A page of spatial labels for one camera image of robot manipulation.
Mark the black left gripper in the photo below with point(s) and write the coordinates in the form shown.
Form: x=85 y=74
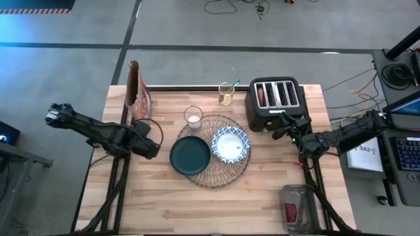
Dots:
x=141 y=134

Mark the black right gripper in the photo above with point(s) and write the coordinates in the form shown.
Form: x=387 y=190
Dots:
x=298 y=126

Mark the dark teal plate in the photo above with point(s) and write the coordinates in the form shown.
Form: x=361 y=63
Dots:
x=190 y=155

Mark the clear glass with white filling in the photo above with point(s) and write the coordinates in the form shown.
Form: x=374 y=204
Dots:
x=193 y=119

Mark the cereal box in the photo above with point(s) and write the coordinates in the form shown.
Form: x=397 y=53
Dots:
x=138 y=95

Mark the blue white patterned bowl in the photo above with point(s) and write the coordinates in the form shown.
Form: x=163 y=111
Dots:
x=229 y=145

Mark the iridescent spoon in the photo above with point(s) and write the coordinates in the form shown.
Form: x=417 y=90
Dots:
x=233 y=86

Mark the clear plastic container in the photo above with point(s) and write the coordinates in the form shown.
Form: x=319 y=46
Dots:
x=302 y=209

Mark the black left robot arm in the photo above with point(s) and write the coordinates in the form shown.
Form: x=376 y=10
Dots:
x=88 y=128

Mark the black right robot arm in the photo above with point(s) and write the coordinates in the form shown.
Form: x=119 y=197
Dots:
x=348 y=134

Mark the black four-slot toaster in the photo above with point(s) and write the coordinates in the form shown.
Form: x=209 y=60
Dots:
x=275 y=114

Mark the white paper sheet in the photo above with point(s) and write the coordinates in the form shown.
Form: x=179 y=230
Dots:
x=364 y=157

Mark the grey side desk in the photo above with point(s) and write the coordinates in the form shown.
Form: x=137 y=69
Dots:
x=377 y=59

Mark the black computer mouse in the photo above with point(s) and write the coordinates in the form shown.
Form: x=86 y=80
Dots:
x=383 y=200

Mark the grey laptop with lit keyboard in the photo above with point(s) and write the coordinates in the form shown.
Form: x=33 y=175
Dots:
x=408 y=152

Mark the grey metal stand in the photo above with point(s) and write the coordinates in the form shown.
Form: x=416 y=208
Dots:
x=19 y=154

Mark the black device with blue light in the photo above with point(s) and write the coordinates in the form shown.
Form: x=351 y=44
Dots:
x=8 y=132

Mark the black pole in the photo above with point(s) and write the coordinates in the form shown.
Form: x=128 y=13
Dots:
x=403 y=42

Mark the dark mat with hazard stripe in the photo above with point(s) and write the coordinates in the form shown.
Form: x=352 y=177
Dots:
x=33 y=4

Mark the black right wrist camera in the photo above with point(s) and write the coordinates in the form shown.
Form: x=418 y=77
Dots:
x=294 y=140

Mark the black metal table frame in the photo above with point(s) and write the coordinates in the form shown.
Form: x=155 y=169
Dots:
x=197 y=88

